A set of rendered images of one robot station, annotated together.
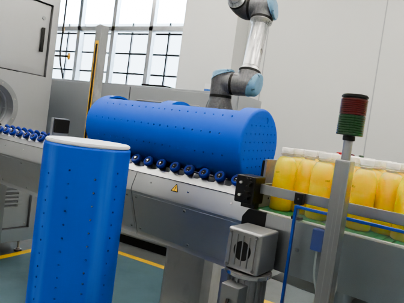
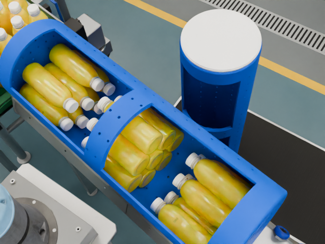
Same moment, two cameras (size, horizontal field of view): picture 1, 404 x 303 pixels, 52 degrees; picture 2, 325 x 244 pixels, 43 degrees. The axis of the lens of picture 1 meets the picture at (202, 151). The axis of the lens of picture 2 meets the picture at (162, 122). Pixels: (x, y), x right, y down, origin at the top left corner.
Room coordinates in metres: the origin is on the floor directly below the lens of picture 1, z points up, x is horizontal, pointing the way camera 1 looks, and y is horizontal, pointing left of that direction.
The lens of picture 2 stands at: (2.35, 0.35, 2.13)
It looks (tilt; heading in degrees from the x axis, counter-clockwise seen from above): 60 degrees down; 192
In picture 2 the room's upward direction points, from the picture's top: 7 degrees counter-clockwise
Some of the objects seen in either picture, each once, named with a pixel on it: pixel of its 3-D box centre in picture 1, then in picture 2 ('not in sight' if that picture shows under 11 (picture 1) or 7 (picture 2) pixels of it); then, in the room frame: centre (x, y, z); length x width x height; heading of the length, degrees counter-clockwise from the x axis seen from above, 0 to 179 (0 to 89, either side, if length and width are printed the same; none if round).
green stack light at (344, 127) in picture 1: (350, 125); not in sight; (1.01, -0.35, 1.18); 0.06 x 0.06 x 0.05
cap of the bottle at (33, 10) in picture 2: (288, 151); (33, 9); (1.35, -0.28, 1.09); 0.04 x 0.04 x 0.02
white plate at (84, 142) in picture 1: (89, 142); (220, 39); (1.39, 0.38, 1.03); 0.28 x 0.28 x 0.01
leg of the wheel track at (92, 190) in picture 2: not in sight; (79, 168); (1.62, -0.25, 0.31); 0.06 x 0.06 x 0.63; 53
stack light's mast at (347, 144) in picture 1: (350, 127); not in sight; (1.01, -0.35, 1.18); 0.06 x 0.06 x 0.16
